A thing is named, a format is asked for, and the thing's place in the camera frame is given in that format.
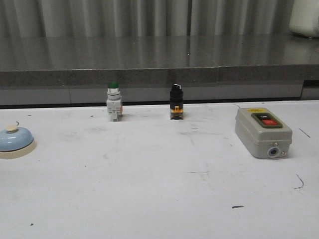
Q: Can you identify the blue service bell cream base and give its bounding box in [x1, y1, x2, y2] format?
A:
[0, 125, 36, 159]

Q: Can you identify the green pilot light push button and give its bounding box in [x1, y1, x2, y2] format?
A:
[106, 82, 123, 121]

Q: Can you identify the grey stone counter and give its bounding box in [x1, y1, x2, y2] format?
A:
[0, 34, 319, 107]

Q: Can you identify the black selector switch yellow base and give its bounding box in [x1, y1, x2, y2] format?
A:
[170, 84, 183, 120]

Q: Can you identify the grey on off switch box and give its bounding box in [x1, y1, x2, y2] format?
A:
[235, 108, 293, 158]

